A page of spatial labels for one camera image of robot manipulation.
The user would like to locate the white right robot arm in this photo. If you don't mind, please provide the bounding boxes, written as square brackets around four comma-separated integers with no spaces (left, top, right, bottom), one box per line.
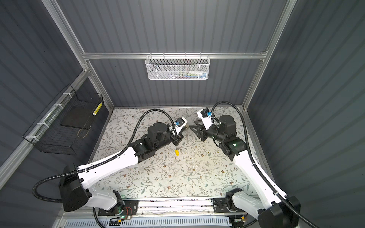
[190,109,300,228]

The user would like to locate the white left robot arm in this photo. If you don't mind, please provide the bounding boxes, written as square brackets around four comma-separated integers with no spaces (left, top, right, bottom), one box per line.
[59,117,187,215]

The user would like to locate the white vent grille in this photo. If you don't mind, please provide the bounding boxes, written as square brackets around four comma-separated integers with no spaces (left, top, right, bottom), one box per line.
[64,216,233,228]

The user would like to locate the yellow marker pen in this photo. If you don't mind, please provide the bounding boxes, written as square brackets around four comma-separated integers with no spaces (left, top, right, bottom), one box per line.
[92,102,103,116]

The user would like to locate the black foam pad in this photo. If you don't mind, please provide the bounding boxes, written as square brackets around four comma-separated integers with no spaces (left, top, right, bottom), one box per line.
[60,106,96,130]

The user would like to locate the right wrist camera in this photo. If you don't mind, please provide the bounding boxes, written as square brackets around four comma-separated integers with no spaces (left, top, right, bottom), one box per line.
[197,108,214,130]

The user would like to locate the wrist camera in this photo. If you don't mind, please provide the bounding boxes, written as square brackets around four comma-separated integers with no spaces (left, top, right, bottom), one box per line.
[197,108,214,130]
[174,117,187,134]

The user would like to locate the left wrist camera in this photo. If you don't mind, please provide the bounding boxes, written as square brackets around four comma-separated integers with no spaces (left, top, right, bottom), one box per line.
[174,117,187,134]

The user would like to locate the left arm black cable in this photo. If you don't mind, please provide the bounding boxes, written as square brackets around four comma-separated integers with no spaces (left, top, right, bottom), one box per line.
[32,108,176,228]

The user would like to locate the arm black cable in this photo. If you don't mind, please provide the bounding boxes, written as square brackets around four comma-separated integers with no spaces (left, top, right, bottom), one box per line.
[32,108,176,228]
[210,101,320,228]

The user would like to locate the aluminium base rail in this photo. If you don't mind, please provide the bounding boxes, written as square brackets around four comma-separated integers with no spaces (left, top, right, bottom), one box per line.
[56,196,257,217]

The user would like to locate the white wire mesh basket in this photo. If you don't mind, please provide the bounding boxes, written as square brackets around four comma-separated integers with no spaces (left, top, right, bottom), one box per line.
[145,56,211,80]

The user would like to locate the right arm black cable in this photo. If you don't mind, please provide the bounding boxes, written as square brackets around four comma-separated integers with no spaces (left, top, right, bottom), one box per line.
[210,101,320,228]

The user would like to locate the black wire basket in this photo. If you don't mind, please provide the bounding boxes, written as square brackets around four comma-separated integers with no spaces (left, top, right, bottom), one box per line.
[23,85,104,155]

